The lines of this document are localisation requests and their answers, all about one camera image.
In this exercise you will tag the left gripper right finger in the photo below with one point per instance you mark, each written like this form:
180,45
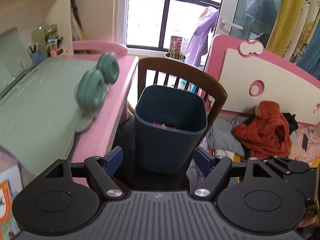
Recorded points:
216,174

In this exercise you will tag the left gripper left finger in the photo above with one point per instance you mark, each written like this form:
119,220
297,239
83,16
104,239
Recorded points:
100,171

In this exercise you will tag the purple Lay's chips bag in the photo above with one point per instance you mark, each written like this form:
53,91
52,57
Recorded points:
164,126

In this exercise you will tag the dark teal trash bin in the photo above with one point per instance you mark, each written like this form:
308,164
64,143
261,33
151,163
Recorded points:
169,123

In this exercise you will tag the grey pillow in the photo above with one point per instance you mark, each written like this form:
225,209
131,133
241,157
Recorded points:
220,137

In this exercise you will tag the yellow floral bedspread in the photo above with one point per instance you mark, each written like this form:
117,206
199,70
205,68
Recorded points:
224,220

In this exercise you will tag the red knit sweater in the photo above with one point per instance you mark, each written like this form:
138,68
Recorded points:
267,134

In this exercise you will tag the black garment on bed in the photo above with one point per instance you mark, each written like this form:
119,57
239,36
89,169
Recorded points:
291,119

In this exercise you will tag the green tilting desk board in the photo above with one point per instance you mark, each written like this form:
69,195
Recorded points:
37,104

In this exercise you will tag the illustrated children's textbook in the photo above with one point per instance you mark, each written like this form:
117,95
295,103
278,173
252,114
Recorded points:
11,186

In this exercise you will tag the pink and white headboard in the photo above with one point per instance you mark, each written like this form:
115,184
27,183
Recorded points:
250,74

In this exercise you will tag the pink and cream desk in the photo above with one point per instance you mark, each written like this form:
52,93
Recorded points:
100,99

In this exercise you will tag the dark wooden chair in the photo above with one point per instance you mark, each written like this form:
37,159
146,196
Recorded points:
130,175

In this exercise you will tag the purple hanging garment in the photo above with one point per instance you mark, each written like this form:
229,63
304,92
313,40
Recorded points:
198,44

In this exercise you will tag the blue curtain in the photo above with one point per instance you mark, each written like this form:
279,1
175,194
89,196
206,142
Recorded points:
310,60

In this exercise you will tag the green pen holder organizer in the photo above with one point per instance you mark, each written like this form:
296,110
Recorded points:
46,43

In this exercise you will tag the yellow curtain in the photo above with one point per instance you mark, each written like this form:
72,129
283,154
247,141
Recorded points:
284,27

